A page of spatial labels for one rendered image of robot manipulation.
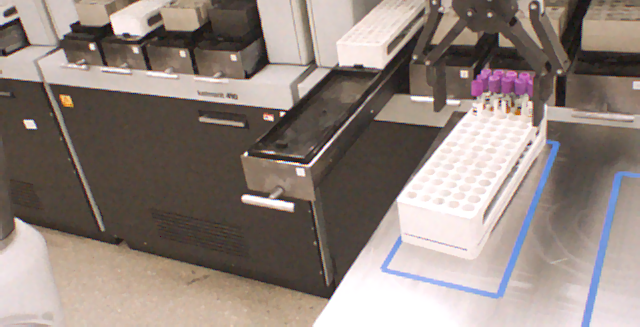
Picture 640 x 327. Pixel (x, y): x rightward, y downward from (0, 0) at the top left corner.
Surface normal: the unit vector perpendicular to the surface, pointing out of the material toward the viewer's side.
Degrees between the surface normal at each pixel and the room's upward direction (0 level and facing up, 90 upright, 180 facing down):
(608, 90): 90
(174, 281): 0
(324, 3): 90
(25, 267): 63
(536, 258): 0
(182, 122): 90
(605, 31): 90
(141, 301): 0
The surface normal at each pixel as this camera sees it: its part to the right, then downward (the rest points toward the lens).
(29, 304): 0.87, -0.11
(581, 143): -0.15, -0.86
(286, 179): -0.45, 0.50
